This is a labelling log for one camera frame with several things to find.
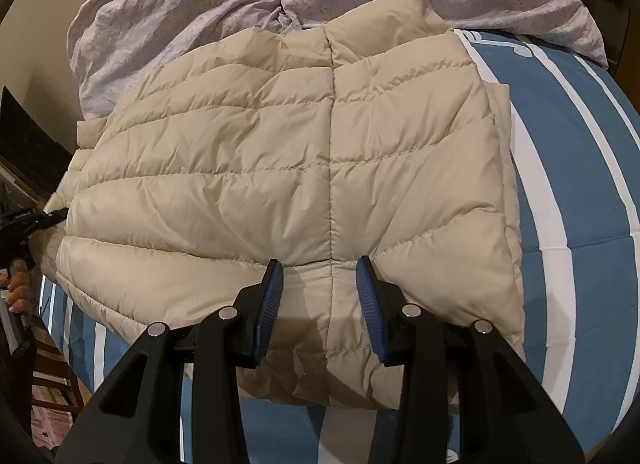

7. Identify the person's left hand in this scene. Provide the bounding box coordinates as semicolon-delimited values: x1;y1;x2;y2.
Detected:
0;258;34;316

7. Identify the wooden chair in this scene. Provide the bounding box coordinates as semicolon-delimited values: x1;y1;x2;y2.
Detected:
29;331;87;417

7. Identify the bed with blue striped sheet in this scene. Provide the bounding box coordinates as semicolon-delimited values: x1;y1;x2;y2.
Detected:
37;26;640;464

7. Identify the beige quilted down jacket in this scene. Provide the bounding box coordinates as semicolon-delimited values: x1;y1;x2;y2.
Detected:
42;0;526;412

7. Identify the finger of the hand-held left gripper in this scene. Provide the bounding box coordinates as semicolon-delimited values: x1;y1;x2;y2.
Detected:
30;208;67;234

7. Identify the pink patterned bag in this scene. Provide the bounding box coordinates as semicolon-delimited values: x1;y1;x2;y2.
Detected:
31;408;70;451

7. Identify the lilac floral duvet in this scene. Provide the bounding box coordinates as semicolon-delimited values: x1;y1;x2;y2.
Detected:
67;0;608;120

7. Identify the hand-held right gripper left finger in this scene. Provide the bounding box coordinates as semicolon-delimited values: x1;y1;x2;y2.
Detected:
54;258;286;464

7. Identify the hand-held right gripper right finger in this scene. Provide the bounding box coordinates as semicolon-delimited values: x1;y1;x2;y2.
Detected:
354;255;586;464

